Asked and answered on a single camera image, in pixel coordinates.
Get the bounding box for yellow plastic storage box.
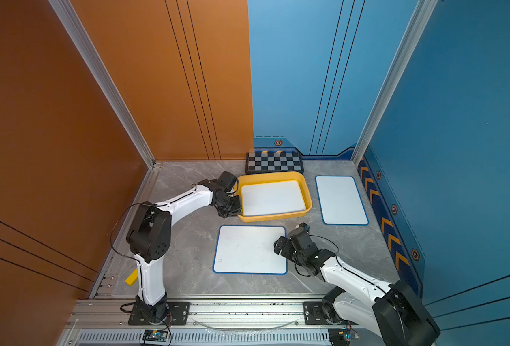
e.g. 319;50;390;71
236;172;313;223

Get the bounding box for blue-framed whiteboard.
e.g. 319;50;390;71
213;225;288;275
315;176;369;226

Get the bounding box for yellow-framed whiteboard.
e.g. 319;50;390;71
241;180;306;216

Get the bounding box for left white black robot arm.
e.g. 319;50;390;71
121;171;242;327

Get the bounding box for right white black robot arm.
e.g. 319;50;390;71
274;223;440;345

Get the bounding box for black grey checkerboard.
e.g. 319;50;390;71
245;149;304;174

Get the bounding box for right green circuit board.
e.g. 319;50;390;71
328;329;359;346

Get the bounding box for green circuit board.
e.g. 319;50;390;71
142;330;171;345
328;329;359;346

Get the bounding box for yellow rectangular block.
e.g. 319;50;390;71
125;269;139;286

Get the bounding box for left green circuit board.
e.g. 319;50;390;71
142;330;171;345

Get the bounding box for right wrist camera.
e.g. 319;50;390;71
297;223;310;232

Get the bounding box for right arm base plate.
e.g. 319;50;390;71
303;301;348;325

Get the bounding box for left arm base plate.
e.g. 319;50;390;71
128;301;190;327

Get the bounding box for left aluminium corner post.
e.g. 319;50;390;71
49;0;156;168

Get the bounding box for aluminium corner post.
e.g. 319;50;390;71
351;0;438;167
49;0;156;168

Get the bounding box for aluminium front rail frame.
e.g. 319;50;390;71
56;294;384;345

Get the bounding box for right aluminium corner post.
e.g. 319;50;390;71
351;0;438;167

